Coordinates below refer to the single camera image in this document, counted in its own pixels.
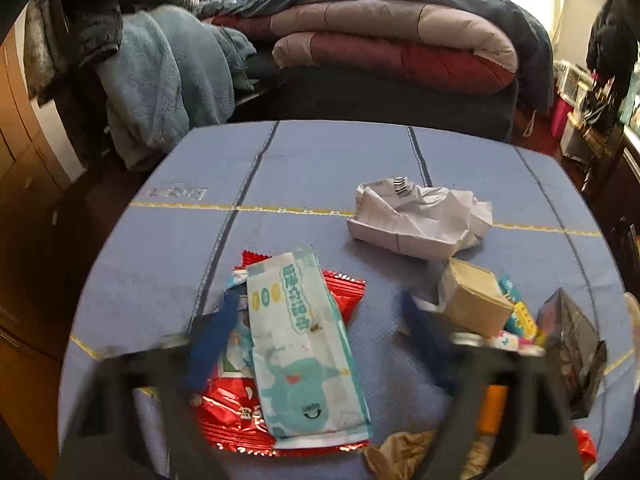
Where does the bed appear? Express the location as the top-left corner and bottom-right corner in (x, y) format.
(230, 55), (521, 143)

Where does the clear storage box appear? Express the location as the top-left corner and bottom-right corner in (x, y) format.
(557, 60), (596, 106)

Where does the pink storage box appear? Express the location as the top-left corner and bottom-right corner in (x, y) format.
(551, 95), (571, 138)

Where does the grey fuzzy blanket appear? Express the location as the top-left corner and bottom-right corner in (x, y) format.
(22, 0), (201, 106)

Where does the small cardboard box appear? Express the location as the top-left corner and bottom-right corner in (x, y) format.
(438, 257), (516, 338)

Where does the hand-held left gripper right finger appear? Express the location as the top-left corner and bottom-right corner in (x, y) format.
(401, 291), (583, 480)

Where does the brown wooden wardrobe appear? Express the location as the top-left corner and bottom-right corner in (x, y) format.
(0, 25), (76, 361)

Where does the small red wrapper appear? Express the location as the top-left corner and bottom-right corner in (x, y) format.
(572, 426), (598, 476)

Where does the dark foil packet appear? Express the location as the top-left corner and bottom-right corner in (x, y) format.
(537, 288), (608, 418)

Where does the crumpled white paper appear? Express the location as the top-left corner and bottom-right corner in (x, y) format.
(347, 176), (494, 262)

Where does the colourful teal yellow packet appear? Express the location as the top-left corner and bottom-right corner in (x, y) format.
(492, 276), (548, 348)

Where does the crumpled brown paper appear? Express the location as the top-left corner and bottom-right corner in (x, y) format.
(362, 430), (493, 480)

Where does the teal hanging bag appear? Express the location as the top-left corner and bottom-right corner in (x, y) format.
(620, 60), (640, 126)

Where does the blue tablecloth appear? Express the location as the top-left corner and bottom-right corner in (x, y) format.
(57, 120), (628, 480)

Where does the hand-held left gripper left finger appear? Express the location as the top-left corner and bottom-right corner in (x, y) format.
(55, 291), (241, 480)

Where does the dark wooden cabinet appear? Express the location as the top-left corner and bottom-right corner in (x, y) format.
(582, 125), (640, 281)

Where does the light blue fleece blanket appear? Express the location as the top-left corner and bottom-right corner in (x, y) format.
(95, 7), (258, 171)

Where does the large red snack wrapper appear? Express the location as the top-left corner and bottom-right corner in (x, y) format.
(187, 251), (371, 457)

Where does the pink and red folded quilt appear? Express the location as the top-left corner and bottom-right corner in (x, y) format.
(210, 1), (518, 96)

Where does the white teal wet wipes packet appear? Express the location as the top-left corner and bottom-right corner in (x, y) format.
(245, 245), (373, 451)

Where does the black hanging jacket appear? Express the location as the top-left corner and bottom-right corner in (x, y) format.
(586, 0), (640, 86)

